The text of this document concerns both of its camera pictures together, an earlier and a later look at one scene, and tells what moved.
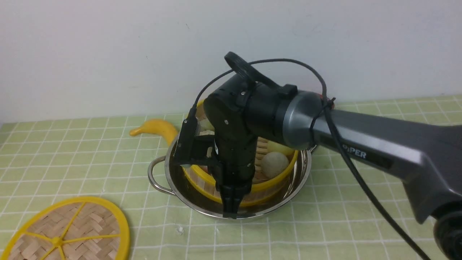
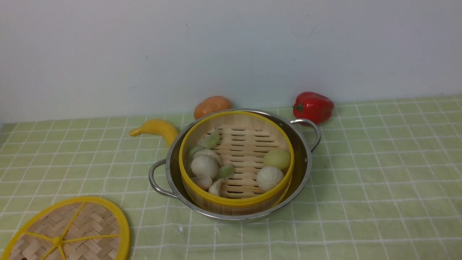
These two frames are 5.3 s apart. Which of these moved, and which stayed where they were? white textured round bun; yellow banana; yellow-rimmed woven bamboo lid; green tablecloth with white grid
Moved: white textured round bun
Stayed: yellow-rimmed woven bamboo lid; yellow banana; green tablecloth with white grid
